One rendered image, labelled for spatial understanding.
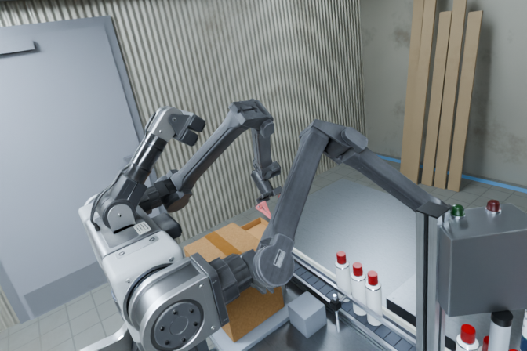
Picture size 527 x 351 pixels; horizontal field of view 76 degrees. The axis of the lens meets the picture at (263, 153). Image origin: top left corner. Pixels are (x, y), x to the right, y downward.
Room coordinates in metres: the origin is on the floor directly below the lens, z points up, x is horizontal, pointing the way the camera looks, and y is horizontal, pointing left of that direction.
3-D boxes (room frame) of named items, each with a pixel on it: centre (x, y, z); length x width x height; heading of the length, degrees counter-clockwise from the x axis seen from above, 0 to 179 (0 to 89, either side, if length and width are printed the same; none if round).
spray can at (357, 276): (0.94, -0.25, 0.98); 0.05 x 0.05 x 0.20
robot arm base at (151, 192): (0.95, 0.39, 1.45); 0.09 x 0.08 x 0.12; 33
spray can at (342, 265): (1.02, -0.22, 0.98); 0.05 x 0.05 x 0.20
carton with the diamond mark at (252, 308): (1.11, 0.20, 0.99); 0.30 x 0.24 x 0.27; 33
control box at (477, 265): (0.55, -0.40, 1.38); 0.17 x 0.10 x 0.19; 87
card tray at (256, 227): (1.54, 0.11, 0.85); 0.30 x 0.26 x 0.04; 32
